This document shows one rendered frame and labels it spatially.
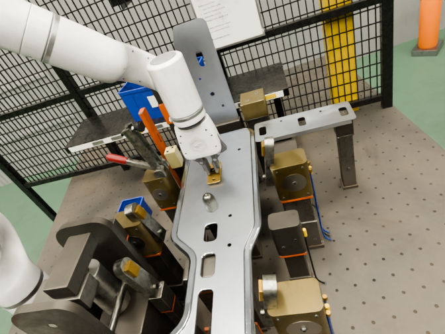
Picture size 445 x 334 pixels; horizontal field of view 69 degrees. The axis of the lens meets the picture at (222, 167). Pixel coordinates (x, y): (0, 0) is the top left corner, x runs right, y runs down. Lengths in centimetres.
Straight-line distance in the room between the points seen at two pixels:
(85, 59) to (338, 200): 86
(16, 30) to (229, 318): 61
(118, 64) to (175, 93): 13
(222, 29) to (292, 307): 99
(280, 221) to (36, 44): 58
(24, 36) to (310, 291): 63
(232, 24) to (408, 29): 266
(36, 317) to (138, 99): 83
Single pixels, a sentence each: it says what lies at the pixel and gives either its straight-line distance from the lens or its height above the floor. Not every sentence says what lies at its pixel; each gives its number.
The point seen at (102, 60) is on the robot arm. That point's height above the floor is 141.
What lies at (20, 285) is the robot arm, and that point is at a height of 102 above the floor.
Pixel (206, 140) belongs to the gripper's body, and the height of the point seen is 113.
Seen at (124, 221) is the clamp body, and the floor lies 107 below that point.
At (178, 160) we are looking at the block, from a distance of 97.
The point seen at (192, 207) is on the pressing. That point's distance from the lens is 85.
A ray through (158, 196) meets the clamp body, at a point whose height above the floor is 99.
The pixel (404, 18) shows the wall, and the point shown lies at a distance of 368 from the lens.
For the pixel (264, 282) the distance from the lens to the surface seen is 54.
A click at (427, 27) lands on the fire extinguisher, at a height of 24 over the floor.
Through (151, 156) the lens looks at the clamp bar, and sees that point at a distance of 87.
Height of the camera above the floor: 156
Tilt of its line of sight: 37 degrees down
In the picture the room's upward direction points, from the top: 23 degrees counter-clockwise
